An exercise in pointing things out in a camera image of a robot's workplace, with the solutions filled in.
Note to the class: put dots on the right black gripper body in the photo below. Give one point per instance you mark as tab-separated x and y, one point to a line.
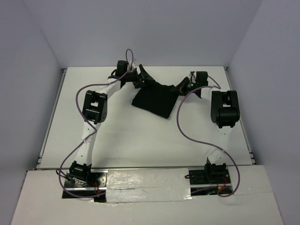
192	86

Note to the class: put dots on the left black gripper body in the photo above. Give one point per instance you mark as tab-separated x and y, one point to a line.
133	77

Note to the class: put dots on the black t-shirt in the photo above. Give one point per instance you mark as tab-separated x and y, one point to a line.
157	99

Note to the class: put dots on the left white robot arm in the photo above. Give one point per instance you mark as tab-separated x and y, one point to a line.
94	112

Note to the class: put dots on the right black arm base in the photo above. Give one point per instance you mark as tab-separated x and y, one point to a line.
204	184

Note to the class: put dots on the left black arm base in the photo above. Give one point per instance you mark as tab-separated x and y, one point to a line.
96	185

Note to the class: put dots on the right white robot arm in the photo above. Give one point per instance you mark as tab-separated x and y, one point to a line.
224	114

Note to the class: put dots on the silver foil-covered panel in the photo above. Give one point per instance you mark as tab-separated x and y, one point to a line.
147	185

